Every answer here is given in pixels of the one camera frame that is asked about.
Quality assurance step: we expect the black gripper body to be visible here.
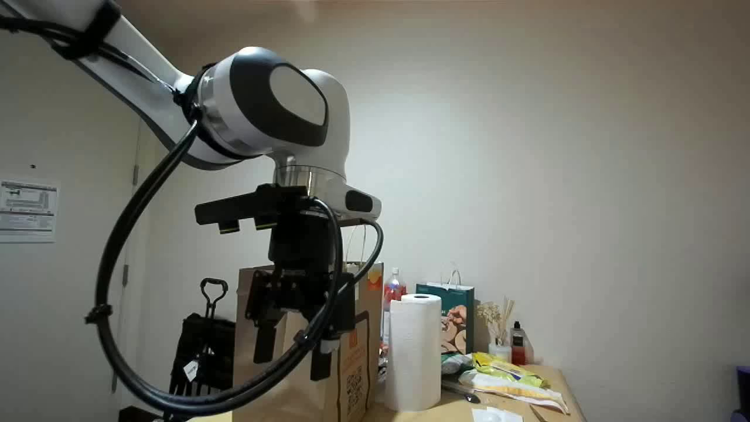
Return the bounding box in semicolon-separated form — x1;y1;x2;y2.
268;212;348;276

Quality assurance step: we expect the brown paper delivery bag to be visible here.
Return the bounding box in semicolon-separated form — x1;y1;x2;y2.
233;260;388;422

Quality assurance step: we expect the green printed gift bag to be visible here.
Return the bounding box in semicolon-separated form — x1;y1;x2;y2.
416;268;478;358

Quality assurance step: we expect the black folding cart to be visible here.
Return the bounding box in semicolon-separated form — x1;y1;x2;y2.
167;276;239;397

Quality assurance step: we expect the white paper towel roll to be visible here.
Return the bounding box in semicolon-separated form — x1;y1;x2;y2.
388;292;445;416

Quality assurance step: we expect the red labelled water bottle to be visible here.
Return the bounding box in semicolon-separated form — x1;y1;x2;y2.
382;268;409;315

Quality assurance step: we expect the black utensil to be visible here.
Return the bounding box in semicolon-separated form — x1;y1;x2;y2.
440;377;484;405

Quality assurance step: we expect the reed diffuser jar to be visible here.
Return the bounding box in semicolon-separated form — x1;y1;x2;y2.
477;297;518;361

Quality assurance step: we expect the yellow snack packet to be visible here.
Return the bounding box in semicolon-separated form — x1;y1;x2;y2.
467;350;553;392

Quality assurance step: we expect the small red sauce bottle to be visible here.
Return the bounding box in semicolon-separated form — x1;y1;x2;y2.
510;320;528;367

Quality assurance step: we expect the beige flat packet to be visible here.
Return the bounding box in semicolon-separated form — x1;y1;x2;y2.
459;370;569;416

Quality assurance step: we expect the white door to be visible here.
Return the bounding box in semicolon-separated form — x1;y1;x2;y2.
0;30;147;422

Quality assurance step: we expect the dark blue object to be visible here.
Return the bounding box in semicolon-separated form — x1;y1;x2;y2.
735;363;750;422

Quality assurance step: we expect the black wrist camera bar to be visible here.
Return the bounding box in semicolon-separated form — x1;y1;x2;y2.
196;184;314;237

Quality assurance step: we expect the white wall notice sheet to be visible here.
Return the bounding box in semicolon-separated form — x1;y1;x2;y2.
0;181;61;244

